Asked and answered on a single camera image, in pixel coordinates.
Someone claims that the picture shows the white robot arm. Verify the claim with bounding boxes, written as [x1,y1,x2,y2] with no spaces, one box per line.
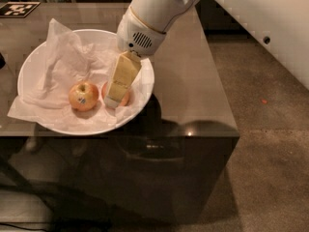
[117,0,309,88]

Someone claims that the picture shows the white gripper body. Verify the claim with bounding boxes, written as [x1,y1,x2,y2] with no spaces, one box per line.
[117,8,166,56]

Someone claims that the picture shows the red-yellow apple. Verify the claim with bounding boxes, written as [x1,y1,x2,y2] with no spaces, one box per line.
[101,83,130,109]

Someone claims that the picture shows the black white marker tag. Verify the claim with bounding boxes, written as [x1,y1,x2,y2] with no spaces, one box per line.
[0,2,40,18]

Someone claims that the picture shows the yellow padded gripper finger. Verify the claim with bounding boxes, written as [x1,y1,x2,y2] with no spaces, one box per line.
[103,51,142,108]

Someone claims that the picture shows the yellow-red apple with sticker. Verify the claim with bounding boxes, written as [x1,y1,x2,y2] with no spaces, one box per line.
[69,81,98,112]

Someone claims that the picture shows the white bowl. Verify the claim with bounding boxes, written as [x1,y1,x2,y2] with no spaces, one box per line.
[16,28,155,136]

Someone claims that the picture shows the white crumpled paper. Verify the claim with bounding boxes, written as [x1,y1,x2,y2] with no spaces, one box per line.
[7,17,143,131]

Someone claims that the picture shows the dark object at left edge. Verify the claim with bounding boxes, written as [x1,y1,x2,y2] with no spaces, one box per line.
[0,53,6,69]

